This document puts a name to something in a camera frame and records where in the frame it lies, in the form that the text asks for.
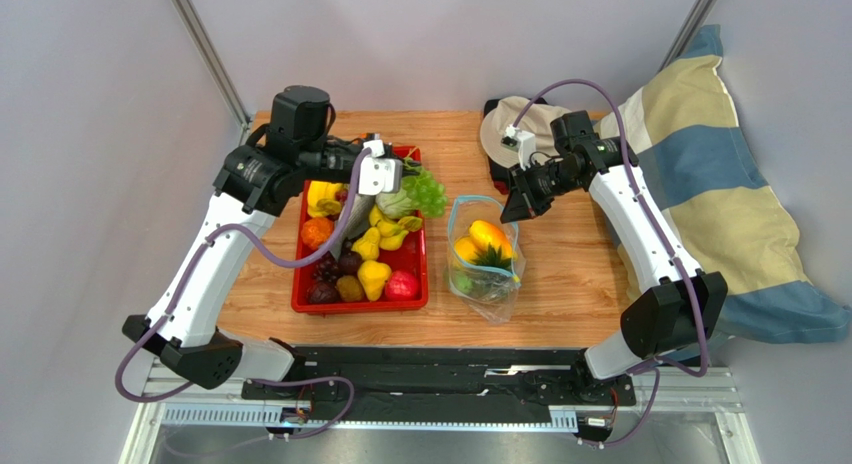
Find orange toy mango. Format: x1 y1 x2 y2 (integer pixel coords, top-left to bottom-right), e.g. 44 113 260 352
468 220 515 259

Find orange toy pineapple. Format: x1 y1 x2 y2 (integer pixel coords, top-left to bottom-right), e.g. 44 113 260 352
476 244 515 272

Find clear zip top bag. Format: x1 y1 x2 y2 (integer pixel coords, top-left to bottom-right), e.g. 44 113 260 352
445 195 526 324

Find green toy cucumber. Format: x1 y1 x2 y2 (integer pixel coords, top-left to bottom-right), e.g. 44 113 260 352
450 269 473 295

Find green toy grapes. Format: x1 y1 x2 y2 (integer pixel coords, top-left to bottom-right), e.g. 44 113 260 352
402 168 448 218

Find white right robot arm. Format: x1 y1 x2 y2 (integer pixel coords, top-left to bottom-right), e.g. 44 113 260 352
500 111 728 381

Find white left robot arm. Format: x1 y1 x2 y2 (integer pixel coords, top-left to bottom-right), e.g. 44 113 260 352
122 85 400 390

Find black folded cloth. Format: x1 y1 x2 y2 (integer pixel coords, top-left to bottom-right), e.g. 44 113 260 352
479 96 565 195

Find yellow toy banana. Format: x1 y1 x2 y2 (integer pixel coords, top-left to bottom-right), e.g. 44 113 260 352
307 181 348 218

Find beige bucket hat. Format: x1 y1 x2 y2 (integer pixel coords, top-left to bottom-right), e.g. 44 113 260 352
479 96 570 168

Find grey toy fish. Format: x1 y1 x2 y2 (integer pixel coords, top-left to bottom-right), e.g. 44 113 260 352
330 194 375 259

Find green toy cabbage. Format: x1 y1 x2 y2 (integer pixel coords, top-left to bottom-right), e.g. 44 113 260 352
375 189 417 220

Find orange toy pumpkin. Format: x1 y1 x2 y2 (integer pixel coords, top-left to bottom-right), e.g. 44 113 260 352
300 216 335 250

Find yellow toy bananas bunch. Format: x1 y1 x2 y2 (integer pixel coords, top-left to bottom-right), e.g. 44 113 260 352
368 205 423 251

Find yellow toy pear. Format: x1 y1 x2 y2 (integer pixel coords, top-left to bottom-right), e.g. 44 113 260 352
351 227 381 261

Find dark purple toy grapes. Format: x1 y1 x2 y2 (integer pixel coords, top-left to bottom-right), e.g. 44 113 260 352
311 243 363 284

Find red plastic tray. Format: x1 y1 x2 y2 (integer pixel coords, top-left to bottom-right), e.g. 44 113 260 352
290 145 429 315

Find yellow toy bell pepper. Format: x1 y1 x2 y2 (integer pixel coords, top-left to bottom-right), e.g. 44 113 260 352
357 260 392 302

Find brown toy kiwi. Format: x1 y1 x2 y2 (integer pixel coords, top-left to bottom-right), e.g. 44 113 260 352
335 275 366 303

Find dark red toy plum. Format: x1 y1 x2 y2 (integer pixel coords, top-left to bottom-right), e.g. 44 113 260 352
305 281 341 304

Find red toy strawberry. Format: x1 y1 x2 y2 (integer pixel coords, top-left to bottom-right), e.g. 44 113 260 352
384 270 421 301

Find striped pillow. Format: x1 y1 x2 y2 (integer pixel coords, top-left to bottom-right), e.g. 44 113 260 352
595 25 851 344

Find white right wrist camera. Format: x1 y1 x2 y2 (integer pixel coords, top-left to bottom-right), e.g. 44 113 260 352
500 125 537 169

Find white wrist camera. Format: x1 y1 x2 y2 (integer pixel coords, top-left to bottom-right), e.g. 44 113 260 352
357 139 403 196
500 125 537 169

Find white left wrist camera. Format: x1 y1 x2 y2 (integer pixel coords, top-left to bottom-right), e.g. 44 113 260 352
357 139 403 196

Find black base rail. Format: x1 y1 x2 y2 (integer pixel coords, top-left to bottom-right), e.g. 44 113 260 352
241 346 637 424

